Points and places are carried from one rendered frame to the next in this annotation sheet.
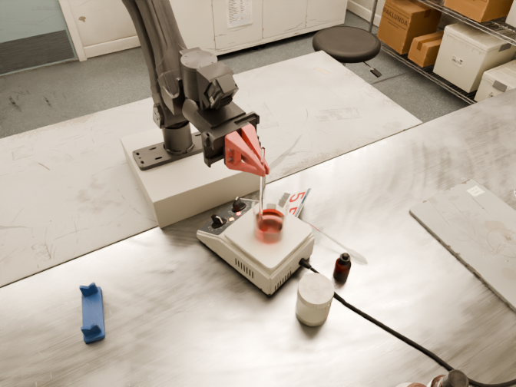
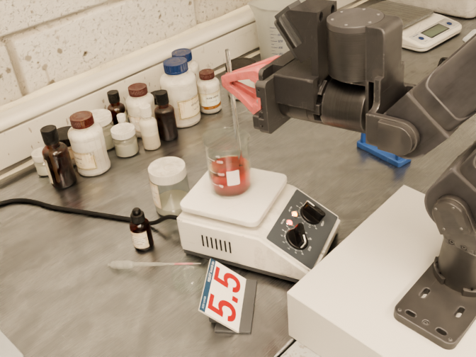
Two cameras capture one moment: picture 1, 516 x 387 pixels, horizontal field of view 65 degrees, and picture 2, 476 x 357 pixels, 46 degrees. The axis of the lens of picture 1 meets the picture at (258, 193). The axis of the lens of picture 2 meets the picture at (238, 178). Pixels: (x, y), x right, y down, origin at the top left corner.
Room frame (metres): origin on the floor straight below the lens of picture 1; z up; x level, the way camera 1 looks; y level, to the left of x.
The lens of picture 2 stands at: (1.08, -0.17, 1.44)
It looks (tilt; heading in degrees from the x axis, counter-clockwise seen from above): 34 degrees down; 166
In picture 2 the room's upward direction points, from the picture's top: 5 degrees counter-clockwise
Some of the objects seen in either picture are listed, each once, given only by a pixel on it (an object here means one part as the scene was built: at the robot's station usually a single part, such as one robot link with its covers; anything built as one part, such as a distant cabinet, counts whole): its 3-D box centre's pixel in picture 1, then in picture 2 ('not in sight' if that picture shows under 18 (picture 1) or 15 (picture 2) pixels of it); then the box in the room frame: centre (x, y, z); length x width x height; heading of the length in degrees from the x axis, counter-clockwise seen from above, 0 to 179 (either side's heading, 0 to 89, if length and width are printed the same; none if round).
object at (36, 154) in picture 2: not in sight; (44, 161); (0.14, -0.29, 0.92); 0.04 x 0.04 x 0.04
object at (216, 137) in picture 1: (243, 157); (258, 82); (0.47, 0.02, 1.15); 0.09 x 0.07 x 0.07; 37
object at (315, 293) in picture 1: (313, 300); (170, 187); (0.34, -0.09, 0.94); 0.06 x 0.06 x 0.08
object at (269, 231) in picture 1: (270, 220); (227, 163); (0.45, -0.02, 1.03); 0.07 x 0.06 x 0.08; 36
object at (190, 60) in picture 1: (195, 81); (380, 77); (0.61, 0.11, 1.20); 0.12 x 0.09 x 0.12; 31
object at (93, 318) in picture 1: (90, 309); (383, 144); (0.34, 0.29, 0.92); 0.10 x 0.03 x 0.04; 19
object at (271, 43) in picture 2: not in sight; (288, 32); (-0.12, 0.29, 0.97); 0.18 x 0.13 x 0.15; 69
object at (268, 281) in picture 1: (257, 239); (253, 219); (0.47, 0.00, 0.94); 0.22 x 0.13 x 0.08; 47
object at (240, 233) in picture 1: (268, 232); (234, 192); (0.46, -0.02, 0.98); 0.12 x 0.12 x 0.01; 47
